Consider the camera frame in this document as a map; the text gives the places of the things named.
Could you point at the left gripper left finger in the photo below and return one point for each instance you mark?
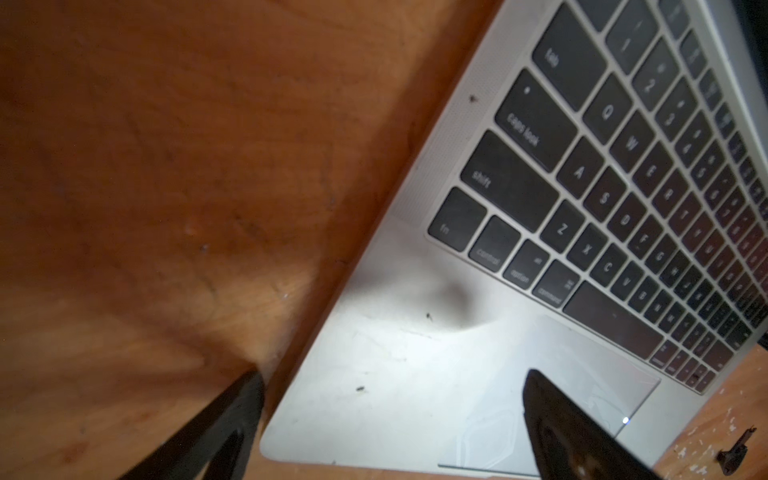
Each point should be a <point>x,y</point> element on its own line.
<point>216,443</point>

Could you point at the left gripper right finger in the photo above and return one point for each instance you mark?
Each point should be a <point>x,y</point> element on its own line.
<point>567,443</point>

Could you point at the silver open laptop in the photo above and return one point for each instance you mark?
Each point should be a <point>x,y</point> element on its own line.
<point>591,203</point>

